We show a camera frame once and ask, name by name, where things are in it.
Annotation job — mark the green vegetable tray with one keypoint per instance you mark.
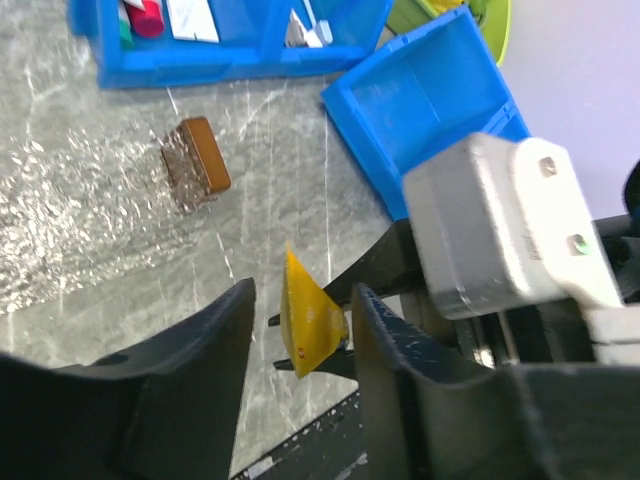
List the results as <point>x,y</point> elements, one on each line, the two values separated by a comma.
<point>493,17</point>

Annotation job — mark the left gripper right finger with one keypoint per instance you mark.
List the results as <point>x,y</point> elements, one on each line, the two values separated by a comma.
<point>429,413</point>

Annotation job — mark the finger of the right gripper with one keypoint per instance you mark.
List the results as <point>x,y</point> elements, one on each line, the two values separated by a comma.
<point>390,267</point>

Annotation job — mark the blue toiletry double bin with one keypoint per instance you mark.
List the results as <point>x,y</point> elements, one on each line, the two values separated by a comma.
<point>251,43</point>

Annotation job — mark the yellow toothpaste tube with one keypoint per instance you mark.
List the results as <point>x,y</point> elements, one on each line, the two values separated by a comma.
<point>313,326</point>

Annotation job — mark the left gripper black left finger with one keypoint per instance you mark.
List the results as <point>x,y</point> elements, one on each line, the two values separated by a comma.
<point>165,408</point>

